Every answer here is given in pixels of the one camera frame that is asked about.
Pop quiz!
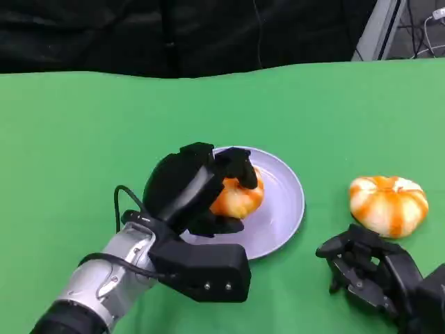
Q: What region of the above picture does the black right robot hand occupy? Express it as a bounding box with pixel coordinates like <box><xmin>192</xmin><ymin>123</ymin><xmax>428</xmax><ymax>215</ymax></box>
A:
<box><xmin>315</xmin><ymin>223</ymin><xmax>423</xmax><ymax>319</ymax></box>

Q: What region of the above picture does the black floor cable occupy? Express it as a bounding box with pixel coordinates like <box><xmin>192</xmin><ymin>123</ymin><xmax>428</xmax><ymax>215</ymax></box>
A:
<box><xmin>396</xmin><ymin>0</ymin><xmax>430</xmax><ymax>60</ymax></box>

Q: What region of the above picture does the black hanging cable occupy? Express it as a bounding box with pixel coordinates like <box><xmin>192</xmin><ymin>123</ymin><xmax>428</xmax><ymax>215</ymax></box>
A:
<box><xmin>252</xmin><ymin>0</ymin><xmax>264</xmax><ymax>67</ymax></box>

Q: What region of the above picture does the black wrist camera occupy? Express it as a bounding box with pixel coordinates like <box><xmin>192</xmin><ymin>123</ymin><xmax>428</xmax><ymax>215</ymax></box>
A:
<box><xmin>148</xmin><ymin>228</ymin><xmax>252</xmax><ymax>303</ymax></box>
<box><xmin>396</xmin><ymin>262</ymin><xmax>445</xmax><ymax>334</ymax></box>

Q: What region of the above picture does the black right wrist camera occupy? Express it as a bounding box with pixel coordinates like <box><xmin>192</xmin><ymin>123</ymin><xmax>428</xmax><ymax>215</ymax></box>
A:
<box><xmin>396</xmin><ymin>262</ymin><xmax>445</xmax><ymax>334</ymax></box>

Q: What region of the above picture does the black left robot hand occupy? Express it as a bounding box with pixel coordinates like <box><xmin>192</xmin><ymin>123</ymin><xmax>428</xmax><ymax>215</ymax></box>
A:
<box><xmin>142</xmin><ymin>141</ymin><xmax>259</xmax><ymax>238</ymax></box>

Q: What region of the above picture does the green table cloth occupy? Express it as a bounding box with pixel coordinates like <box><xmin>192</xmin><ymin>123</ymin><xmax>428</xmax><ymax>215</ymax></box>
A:
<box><xmin>0</xmin><ymin>57</ymin><xmax>445</xmax><ymax>334</ymax></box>

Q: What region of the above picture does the orange white toy bread roll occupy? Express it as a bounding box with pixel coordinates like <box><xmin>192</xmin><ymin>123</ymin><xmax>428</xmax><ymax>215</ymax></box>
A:
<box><xmin>348</xmin><ymin>175</ymin><xmax>430</xmax><ymax>239</ymax></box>
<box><xmin>209</xmin><ymin>166</ymin><xmax>265</xmax><ymax>220</ymax></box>

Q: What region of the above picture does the white charger cable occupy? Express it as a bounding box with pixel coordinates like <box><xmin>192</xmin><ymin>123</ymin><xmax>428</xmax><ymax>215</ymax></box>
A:
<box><xmin>415</xmin><ymin>8</ymin><xmax>445</xmax><ymax>58</ymax></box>

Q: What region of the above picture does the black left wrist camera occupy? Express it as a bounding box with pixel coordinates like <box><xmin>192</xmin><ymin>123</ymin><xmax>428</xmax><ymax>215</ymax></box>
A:
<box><xmin>148</xmin><ymin>228</ymin><xmax>252</xmax><ymax>303</ymax></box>

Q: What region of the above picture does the black backdrop cloth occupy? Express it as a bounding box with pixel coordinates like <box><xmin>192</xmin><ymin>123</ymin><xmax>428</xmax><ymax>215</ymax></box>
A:
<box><xmin>0</xmin><ymin>0</ymin><xmax>378</xmax><ymax>79</ymax></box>

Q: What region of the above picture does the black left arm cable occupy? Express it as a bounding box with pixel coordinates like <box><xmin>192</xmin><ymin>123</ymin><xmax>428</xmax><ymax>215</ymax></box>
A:
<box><xmin>78</xmin><ymin>185</ymin><xmax>178</xmax><ymax>281</ymax></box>

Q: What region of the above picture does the lilac plate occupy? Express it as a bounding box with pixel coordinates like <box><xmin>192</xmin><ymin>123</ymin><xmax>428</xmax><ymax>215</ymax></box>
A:
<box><xmin>179</xmin><ymin>145</ymin><xmax>306</xmax><ymax>261</ymax></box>

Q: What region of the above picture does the grey metal post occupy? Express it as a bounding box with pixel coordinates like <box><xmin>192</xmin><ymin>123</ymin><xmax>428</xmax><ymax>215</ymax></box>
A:
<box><xmin>350</xmin><ymin>0</ymin><xmax>407</xmax><ymax>62</ymax></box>

